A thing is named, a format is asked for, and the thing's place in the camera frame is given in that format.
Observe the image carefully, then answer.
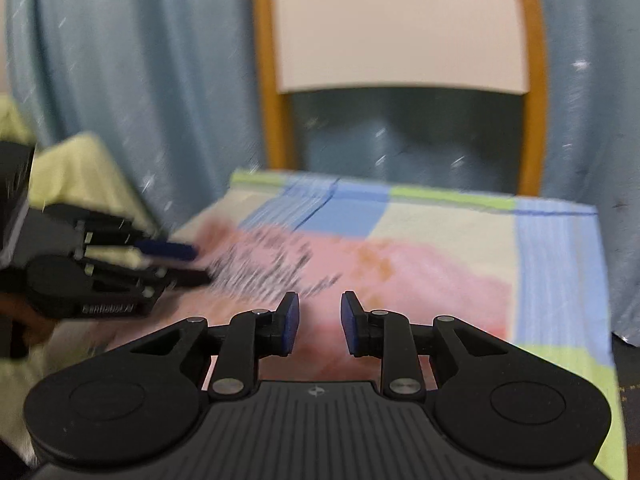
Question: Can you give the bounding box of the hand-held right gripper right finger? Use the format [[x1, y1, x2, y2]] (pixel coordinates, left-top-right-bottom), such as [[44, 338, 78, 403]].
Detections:
[[340, 290, 510, 402]]

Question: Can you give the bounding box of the blue green checked cloth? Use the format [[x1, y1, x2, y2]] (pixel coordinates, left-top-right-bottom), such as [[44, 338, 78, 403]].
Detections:
[[112, 169, 630, 480]]

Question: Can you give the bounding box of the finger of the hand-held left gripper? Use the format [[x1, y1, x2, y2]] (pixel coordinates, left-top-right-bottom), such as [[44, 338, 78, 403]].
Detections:
[[82, 227, 199, 262], [82, 259, 212, 297]]

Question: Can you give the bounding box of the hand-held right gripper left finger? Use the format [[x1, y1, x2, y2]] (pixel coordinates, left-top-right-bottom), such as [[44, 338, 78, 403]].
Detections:
[[127, 291, 301, 402]]

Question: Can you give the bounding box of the blue curtain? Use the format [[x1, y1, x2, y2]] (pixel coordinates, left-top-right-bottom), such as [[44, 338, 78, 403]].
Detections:
[[4, 0, 640, 348]]

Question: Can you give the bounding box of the pink printed garment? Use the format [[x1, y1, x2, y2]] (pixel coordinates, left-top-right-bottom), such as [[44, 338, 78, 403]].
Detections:
[[112, 217, 512, 383]]

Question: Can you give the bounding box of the green sofa cover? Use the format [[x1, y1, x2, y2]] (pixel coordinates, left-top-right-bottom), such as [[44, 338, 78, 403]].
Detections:
[[0, 94, 168, 461]]

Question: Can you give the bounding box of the wooden chair cream backrest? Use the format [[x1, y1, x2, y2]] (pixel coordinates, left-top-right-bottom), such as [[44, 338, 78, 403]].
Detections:
[[251, 0, 549, 197]]

